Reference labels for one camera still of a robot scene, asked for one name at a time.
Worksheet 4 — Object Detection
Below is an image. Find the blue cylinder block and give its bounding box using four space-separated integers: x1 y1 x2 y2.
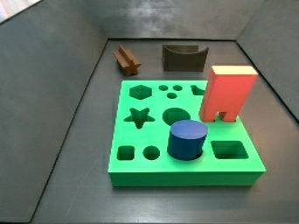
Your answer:
167 120 208 161

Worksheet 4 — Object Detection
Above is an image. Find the green shape sorter board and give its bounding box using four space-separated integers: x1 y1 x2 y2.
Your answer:
107 80 266 186

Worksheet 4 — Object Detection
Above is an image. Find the dark grey curved fixture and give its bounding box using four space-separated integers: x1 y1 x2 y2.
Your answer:
163 45 210 72

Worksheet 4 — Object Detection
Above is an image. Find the brown star prism block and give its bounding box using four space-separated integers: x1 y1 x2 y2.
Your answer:
114 46 142 76

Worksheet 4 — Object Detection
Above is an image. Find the red arch block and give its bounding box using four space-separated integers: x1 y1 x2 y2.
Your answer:
199 66 258 123

